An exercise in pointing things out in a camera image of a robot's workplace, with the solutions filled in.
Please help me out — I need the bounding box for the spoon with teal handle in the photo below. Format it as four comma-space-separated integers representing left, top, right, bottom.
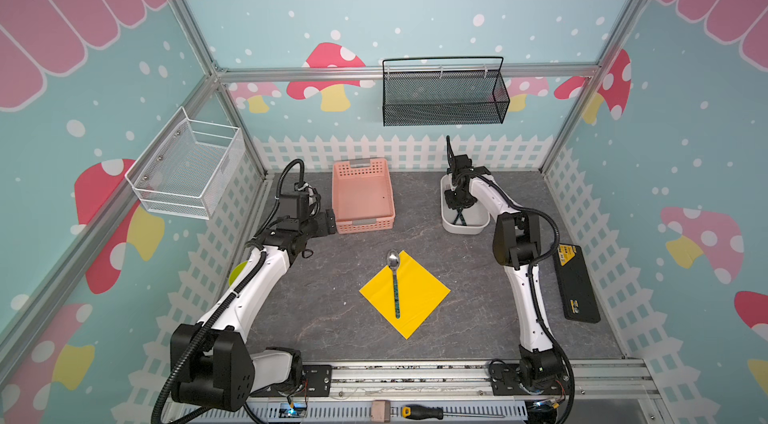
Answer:
386, 250, 401, 319

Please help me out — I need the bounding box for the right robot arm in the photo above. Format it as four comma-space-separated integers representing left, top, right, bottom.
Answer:
442, 140, 570, 394

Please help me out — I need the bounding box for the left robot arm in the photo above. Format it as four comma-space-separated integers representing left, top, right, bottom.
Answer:
150, 183, 335, 423

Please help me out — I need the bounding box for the yellow paper napkin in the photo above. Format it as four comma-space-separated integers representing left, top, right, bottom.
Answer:
360, 251, 451, 339

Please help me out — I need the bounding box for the white plastic bin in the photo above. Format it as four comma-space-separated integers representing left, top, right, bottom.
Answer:
440, 175, 491, 235

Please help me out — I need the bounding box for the pink plastic basket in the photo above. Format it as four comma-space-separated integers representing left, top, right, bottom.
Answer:
332, 158, 396, 234

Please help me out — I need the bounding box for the green plastic bowl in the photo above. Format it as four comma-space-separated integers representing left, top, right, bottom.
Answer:
228, 262, 248, 287

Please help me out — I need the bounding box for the black box yellow label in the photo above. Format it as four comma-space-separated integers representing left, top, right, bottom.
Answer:
554, 244, 601, 324

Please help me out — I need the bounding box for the yellow black screwdriver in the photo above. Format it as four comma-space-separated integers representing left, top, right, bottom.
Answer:
401, 404, 505, 420

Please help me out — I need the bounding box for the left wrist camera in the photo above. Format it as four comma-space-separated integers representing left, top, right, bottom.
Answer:
294, 182, 317, 197

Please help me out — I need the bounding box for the black wire mesh basket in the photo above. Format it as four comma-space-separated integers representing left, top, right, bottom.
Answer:
381, 56, 511, 127

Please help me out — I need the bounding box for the white wire mesh basket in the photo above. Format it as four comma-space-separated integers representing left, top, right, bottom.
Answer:
125, 108, 245, 220

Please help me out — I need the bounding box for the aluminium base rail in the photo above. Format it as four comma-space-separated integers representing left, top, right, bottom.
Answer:
161, 359, 661, 424

